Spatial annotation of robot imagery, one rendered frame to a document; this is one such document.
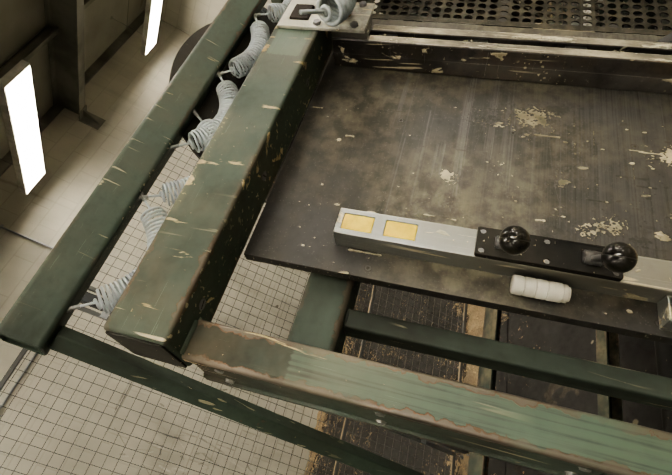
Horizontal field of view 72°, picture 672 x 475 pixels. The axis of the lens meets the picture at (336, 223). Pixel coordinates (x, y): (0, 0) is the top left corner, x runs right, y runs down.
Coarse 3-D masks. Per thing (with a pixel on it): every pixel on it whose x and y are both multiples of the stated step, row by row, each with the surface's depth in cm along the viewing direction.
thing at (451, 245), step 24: (384, 216) 75; (336, 240) 76; (360, 240) 74; (384, 240) 72; (408, 240) 72; (432, 240) 71; (456, 240) 71; (456, 264) 72; (480, 264) 70; (504, 264) 68; (648, 264) 65; (576, 288) 68; (600, 288) 67; (624, 288) 65; (648, 288) 64
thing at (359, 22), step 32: (352, 32) 94; (384, 32) 98; (416, 32) 96; (448, 32) 95; (480, 32) 94; (352, 64) 103; (384, 64) 100; (416, 64) 98; (448, 64) 96; (480, 64) 94; (512, 64) 92; (544, 64) 90; (576, 64) 88; (608, 64) 87; (640, 64) 85
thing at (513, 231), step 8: (504, 232) 58; (512, 232) 57; (520, 232) 57; (496, 240) 68; (504, 240) 57; (512, 240) 57; (520, 240) 56; (528, 240) 57; (496, 248) 68; (504, 248) 58; (512, 248) 57; (520, 248) 57
